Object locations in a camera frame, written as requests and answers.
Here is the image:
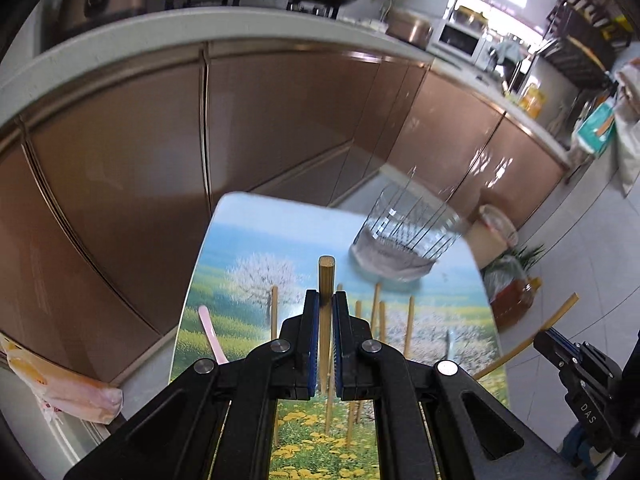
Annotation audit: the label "brown kitchen cabinets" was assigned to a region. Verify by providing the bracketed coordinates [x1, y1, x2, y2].
[1, 41, 567, 381]

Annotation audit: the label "pink ceramic spoon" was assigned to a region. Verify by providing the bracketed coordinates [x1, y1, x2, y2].
[198, 306, 228, 364]

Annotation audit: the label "landscape print table mat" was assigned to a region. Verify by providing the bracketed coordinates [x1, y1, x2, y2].
[169, 192, 510, 480]

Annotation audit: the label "amber oil bottle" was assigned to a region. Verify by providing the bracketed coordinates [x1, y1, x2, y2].
[490, 278, 542, 333]

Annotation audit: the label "green onions bag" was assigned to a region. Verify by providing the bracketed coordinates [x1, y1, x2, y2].
[482, 244, 544, 300]

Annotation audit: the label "beige trash bin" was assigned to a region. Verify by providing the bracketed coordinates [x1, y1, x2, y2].
[465, 205, 518, 270]

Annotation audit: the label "orange white plastic bag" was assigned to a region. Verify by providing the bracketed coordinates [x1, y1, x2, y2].
[1, 334, 124, 425]

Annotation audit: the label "teal hanging bag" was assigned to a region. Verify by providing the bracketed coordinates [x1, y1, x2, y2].
[576, 98, 616, 157]

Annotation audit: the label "yellow cooking oil jug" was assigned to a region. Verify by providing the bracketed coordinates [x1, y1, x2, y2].
[518, 82, 546, 119]

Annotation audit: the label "white microwave oven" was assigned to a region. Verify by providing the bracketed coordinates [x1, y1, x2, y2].
[432, 8, 494, 64]

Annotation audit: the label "copper rice cooker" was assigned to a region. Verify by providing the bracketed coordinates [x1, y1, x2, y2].
[385, 8, 433, 50]

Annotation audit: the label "wire utensil holder basket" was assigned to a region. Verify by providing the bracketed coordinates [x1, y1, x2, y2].
[350, 168, 469, 283]

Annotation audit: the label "black wall storage rack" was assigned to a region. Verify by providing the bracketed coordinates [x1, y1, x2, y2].
[536, 0, 634, 90]

